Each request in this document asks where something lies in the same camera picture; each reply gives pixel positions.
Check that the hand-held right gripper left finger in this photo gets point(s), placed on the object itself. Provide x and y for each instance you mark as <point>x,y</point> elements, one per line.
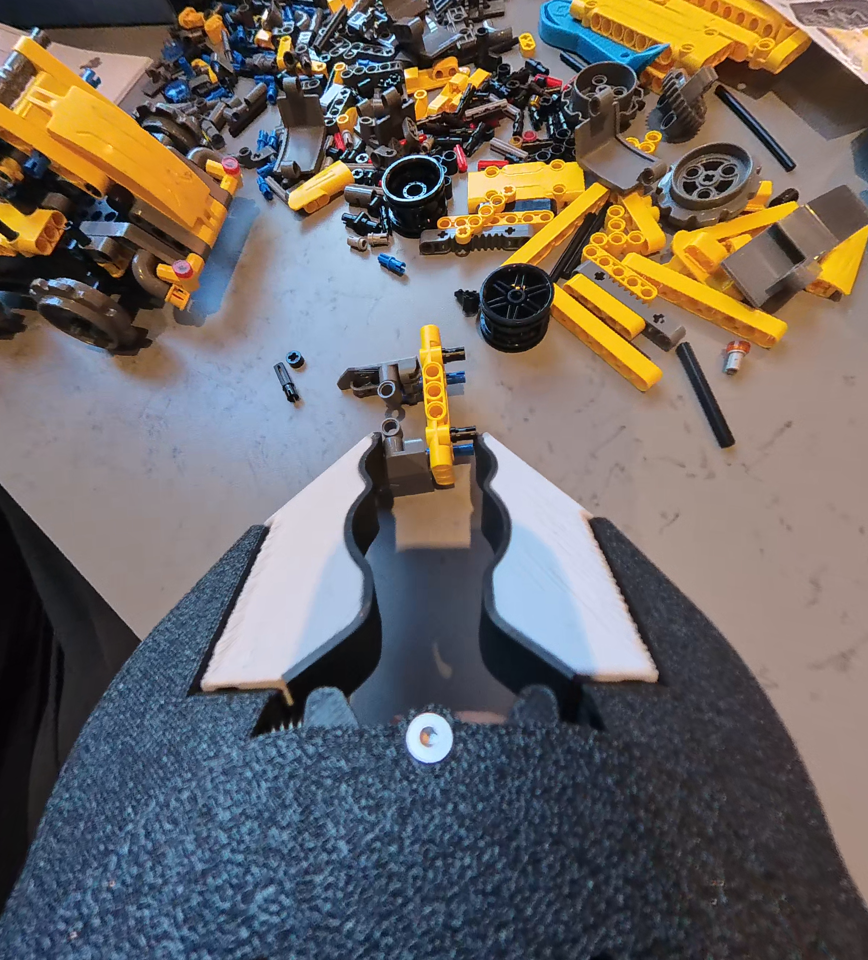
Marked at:
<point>291,592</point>

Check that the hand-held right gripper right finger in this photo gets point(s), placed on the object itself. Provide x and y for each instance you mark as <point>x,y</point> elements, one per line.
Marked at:
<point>569,592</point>

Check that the grey and yellow brick assembly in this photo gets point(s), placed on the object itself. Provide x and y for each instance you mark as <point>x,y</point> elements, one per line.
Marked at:
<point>407,469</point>

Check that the yellow black brick vehicle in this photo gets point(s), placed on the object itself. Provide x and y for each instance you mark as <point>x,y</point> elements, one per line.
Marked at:
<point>104,142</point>

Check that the pile of grey bricks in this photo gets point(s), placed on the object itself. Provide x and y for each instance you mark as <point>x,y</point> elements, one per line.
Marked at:
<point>404,97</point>

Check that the grey desk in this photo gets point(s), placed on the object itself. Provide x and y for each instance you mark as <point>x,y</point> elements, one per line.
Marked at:
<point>141,450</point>

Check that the black axle pin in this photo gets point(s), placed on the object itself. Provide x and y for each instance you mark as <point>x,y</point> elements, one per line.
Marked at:
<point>286,382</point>

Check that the person's grey trousers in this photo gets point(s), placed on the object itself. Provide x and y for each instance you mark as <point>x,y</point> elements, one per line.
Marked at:
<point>81,600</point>

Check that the short black axle rod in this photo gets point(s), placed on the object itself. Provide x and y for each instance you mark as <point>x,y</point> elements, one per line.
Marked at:
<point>703,394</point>

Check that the grey gear rack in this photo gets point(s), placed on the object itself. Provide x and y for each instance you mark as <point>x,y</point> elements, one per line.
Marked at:
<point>434,241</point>
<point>666,330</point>

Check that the small silver red battery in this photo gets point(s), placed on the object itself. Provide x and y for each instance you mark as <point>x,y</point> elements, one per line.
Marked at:
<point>735,356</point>

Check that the black toy wheel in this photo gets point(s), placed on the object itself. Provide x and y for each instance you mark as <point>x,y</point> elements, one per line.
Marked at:
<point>516,307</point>

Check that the short yellow beam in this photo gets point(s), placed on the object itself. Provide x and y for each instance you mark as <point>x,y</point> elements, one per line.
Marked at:
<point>602,304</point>

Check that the black pin connector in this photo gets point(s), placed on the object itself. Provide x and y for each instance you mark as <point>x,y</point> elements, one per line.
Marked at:
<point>466,300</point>

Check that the blue pin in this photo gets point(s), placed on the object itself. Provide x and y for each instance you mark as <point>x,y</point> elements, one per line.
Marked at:
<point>390,262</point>

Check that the long black axle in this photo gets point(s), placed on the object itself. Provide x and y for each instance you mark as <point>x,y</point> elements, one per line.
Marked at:
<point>576,244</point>

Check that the long flat yellow beam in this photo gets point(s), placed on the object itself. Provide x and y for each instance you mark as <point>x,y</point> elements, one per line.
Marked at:
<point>554,225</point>

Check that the long yellow holed liftarm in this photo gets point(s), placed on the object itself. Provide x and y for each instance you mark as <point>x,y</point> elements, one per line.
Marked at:
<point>494,221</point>

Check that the yellow arched brick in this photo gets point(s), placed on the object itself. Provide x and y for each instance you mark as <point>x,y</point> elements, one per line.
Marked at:
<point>718,240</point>

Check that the yellow curved panel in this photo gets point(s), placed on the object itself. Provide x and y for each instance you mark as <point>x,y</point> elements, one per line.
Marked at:
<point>321,187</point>

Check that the yellow and black panel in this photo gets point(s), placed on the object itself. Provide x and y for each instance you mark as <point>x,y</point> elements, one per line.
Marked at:
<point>531,184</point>

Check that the black toothed wheel hub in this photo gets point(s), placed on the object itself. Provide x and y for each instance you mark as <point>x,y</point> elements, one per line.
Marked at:
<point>415,191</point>

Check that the small dark grey gear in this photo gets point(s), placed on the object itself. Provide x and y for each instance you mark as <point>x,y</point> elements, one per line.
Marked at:
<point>677,105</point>

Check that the thin black rod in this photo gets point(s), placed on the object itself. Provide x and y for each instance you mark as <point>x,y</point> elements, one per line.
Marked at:
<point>756,127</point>

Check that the white instruction booklet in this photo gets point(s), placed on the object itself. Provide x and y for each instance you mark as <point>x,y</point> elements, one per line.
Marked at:
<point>119,71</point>

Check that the blue brick separator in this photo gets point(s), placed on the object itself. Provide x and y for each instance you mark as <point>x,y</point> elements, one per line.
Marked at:
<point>569,34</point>

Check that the stack of yellow holed panels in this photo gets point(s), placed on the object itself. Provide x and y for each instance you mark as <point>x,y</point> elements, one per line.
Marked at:
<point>688,30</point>

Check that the yellow grey sticker sheet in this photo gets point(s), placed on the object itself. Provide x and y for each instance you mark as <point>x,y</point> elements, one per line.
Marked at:
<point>853,45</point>

